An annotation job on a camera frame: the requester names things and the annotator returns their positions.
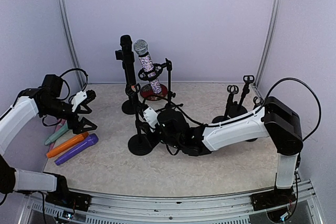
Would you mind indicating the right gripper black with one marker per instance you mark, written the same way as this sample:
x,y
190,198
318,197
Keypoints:
x,y
152,141

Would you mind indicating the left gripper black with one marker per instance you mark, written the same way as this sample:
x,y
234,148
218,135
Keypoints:
x,y
77,128

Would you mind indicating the purple-head microphone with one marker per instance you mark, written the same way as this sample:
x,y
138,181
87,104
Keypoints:
x,y
89,141

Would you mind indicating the teal toy microphone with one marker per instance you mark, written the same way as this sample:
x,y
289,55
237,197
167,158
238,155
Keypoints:
x,y
59,131

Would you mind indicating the pink toy microphone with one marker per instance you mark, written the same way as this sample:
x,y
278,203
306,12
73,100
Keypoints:
x,y
61,123

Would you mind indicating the orange toy microphone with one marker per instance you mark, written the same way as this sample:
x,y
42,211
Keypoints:
x,y
67,144

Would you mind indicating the black round-base mic stand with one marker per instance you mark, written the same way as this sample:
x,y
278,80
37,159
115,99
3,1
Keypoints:
x,y
129,106

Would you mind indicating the black microphone orange tip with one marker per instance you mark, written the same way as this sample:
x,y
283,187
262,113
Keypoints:
x,y
128,59

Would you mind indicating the black stand for orange mic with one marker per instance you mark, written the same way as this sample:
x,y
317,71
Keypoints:
x,y
232,90

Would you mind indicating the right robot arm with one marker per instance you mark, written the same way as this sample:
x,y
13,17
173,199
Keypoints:
x,y
272,119

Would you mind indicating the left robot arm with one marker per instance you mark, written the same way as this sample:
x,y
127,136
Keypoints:
x,y
42,101

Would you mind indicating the black tripod mic stand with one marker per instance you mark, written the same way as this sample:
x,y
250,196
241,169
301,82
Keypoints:
x,y
158,70

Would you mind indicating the glitter silver-head microphone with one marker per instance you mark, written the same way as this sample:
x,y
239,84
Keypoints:
x,y
141,48

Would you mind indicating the red floral plate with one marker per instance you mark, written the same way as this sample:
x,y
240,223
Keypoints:
x,y
146,92

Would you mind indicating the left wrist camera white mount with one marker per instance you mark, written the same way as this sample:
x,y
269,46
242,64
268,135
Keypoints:
x,y
82,98

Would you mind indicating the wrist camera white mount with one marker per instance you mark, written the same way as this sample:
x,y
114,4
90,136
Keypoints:
x,y
149,115
82,98

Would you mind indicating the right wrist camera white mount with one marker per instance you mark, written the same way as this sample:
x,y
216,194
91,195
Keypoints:
x,y
149,115

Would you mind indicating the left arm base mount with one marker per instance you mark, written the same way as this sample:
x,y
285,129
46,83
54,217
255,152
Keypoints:
x,y
69,199

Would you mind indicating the aluminium front rail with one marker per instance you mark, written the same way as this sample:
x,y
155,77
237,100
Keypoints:
x,y
108,208

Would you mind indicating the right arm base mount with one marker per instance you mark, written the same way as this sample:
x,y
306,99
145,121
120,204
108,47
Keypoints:
x,y
272,198

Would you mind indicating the aluminium frame post left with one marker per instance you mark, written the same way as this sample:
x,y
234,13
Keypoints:
x,y
68,35

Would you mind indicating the aluminium frame post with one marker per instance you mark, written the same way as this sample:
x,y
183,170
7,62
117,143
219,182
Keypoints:
x,y
68,35
267,46

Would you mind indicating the aluminium frame post right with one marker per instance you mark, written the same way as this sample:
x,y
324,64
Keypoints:
x,y
267,46

